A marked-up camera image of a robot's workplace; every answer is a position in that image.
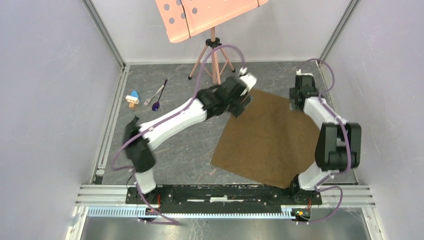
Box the brown cloth napkin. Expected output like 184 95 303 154
211 89 320 189

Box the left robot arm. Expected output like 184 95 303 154
123 73 257 204

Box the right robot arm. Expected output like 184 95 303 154
288 70 362 204

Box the purple plastic spoon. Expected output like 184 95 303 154
151 79 168 112

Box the clear plastic fork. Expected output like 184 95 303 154
143 84 165 107

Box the pink music stand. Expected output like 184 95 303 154
154 0 270 85

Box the blue and wood toy block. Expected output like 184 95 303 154
125 90 140 109

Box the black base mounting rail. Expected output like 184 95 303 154
144 184 323 214

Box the white toothed cable strip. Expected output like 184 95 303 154
87 206 295 220

